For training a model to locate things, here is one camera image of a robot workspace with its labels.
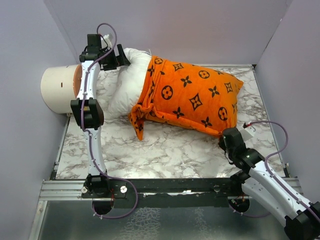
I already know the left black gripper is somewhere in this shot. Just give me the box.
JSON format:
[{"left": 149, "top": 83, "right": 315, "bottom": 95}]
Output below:
[{"left": 99, "top": 43, "right": 130, "bottom": 71}]

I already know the white pillow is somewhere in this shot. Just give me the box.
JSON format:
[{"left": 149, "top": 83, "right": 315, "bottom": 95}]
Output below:
[{"left": 107, "top": 48, "right": 152, "bottom": 119}]

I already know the orange patterned pillowcase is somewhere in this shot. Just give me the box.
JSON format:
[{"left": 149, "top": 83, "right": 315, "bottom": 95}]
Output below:
[{"left": 129, "top": 56, "right": 244, "bottom": 140}]

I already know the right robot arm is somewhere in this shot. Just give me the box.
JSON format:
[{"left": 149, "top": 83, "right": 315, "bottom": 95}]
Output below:
[{"left": 220, "top": 127, "right": 320, "bottom": 240}]

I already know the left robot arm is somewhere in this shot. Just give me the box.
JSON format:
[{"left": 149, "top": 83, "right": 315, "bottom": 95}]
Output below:
[{"left": 70, "top": 33, "right": 131, "bottom": 198}]

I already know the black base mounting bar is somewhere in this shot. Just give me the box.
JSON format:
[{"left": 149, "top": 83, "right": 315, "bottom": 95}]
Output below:
[{"left": 81, "top": 177, "right": 244, "bottom": 209}]

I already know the white cylinder with pegs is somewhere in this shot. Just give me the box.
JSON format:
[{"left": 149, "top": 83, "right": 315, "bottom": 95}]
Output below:
[{"left": 40, "top": 64, "right": 82, "bottom": 114}]

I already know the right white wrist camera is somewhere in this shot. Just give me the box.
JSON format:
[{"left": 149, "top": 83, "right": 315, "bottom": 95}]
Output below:
[{"left": 240, "top": 123, "right": 257, "bottom": 142}]

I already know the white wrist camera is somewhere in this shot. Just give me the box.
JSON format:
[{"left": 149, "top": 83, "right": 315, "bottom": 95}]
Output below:
[
  {"left": 240, "top": 123, "right": 257, "bottom": 142},
  {"left": 100, "top": 33, "right": 113, "bottom": 50}
]

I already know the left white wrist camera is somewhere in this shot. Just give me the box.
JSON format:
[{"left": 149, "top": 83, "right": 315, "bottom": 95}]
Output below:
[{"left": 100, "top": 33, "right": 113, "bottom": 50}]

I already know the aluminium rail frame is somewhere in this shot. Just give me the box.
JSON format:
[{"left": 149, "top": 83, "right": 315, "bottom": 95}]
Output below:
[{"left": 38, "top": 178, "right": 305, "bottom": 201}]

